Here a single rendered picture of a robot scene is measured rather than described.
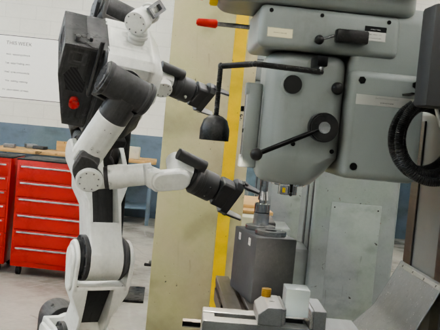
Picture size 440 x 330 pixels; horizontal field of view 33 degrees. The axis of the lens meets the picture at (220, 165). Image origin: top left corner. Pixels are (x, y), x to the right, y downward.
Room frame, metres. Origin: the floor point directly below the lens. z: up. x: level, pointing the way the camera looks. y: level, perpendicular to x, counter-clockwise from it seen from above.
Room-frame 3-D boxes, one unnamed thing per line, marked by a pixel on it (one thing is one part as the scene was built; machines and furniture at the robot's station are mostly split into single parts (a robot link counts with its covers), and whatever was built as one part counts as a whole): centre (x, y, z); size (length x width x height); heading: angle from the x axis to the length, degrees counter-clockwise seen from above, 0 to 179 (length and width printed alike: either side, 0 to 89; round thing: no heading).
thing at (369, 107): (1.88, -0.37, 1.47); 0.24 x 0.19 x 0.26; 4
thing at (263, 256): (2.16, -0.15, 1.05); 0.22 x 0.12 x 0.20; 15
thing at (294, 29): (1.87, -0.22, 1.68); 0.34 x 0.24 x 0.10; 94
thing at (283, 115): (1.87, -0.18, 1.47); 0.21 x 0.19 x 0.32; 4
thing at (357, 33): (1.74, -0.25, 1.66); 0.12 x 0.04 x 0.04; 94
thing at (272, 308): (1.63, -0.14, 1.04); 0.12 x 0.06 x 0.04; 2
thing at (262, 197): (2.21, -0.14, 1.27); 0.03 x 0.03 x 0.11
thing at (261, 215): (2.21, -0.14, 1.18); 0.05 x 0.05 x 0.06
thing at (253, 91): (1.86, -0.07, 1.45); 0.04 x 0.04 x 0.21; 4
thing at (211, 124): (1.80, 0.02, 1.43); 0.07 x 0.07 x 0.06
